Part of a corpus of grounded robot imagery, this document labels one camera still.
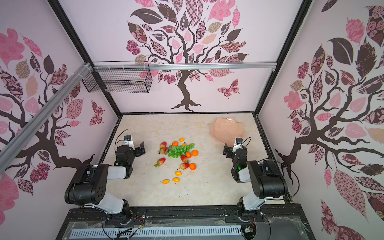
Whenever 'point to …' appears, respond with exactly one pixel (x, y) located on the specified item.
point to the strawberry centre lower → (184, 166)
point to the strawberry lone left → (160, 162)
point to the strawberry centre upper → (184, 158)
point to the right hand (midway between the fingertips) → (234, 142)
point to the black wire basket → (119, 76)
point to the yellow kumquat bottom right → (175, 179)
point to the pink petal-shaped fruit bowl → (227, 130)
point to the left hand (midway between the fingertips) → (137, 145)
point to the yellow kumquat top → (181, 139)
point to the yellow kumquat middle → (178, 173)
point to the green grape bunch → (176, 151)
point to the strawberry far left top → (163, 145)
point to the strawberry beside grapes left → (162, 150)
